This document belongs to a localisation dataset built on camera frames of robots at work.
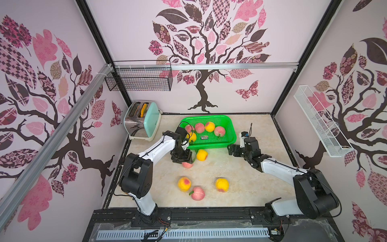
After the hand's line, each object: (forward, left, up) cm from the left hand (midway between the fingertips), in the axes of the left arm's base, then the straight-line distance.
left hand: (185, 164), depth 85 cm
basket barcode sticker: (+24, -12, -7) cm, 28 cm away
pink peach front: (-16, -7, -1) cm, 17 cm away
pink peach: (+29, -4, -2) cm, 30 cm away
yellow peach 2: (+8, -10, -2) cm, 13 cm away
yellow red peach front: (-11, 0, -1) cm, 11 cm away
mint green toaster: (+28, +29, +9) cm, 41 cm away
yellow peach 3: (-11, -21, -3) cm, 24 cm away
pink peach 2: (-1, -1, 0) cm, 2 cm away
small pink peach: (+24, -23, 0) cm, 33 cm away
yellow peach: (+21, -4, -2) cm, 22 cm away
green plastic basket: (+21, -19, -7) cm, 29 cm away
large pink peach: (+28, -9, 0) cm, 29 cm away
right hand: (+11, -30, +1) cm, 31 cm away
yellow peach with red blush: (+29, -16, -1) cm, 34 cm away
